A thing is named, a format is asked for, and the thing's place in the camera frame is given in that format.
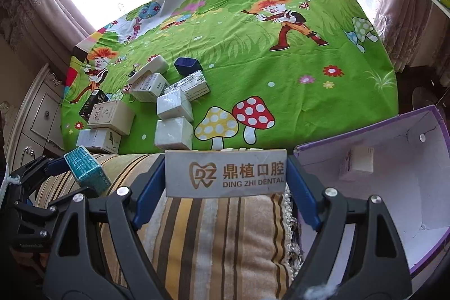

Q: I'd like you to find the cream wooden cabinet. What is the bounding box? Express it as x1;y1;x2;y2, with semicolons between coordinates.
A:
3;63;68;163

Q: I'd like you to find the striped beige cushion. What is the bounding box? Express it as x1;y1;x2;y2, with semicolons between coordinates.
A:
35;152;303;300

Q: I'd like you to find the cartoon printed green cloth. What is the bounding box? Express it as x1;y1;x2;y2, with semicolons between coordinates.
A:
61;0;399;154

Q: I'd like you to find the black printed box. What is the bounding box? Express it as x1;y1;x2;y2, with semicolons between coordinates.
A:
79;89;109;121

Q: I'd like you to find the purple cardboard storage box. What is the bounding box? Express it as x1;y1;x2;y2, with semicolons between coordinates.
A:
293;105;450;281

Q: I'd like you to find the beige printed box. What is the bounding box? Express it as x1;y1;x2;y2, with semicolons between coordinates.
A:
87;100;136;136

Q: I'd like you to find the white printed medicine box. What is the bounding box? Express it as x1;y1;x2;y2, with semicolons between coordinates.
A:
130;73;170;103

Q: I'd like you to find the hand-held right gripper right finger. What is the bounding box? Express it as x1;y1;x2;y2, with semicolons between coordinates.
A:
280;155;413;300

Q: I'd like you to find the dark blue box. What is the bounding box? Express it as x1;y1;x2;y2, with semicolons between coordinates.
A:
174;57;204;77

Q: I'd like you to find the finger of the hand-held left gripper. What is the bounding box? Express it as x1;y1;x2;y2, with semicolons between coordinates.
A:
12;186;101;241
9;155;73;183

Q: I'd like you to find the long white rounded box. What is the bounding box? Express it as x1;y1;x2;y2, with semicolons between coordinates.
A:
127;55;170;84

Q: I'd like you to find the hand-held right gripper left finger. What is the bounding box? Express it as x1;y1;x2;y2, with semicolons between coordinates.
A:
42;153;170;300

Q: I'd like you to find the teal printed box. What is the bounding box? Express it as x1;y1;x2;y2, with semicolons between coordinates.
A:
64;146;112;197

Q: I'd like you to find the plain white box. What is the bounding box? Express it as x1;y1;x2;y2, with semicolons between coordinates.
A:
156;89;195;121
154;116;194;150

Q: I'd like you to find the crumpled white cream box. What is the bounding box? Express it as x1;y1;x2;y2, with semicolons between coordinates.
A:
165;71;210;101

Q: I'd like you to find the small white box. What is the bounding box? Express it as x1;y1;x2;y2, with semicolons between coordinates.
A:
339;145;374;181

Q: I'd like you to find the white box with figure print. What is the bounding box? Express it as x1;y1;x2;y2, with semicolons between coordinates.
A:
76;129;123;155

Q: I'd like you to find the grey box with tooth logo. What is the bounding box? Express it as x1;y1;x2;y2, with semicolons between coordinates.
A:
165;148;289;199

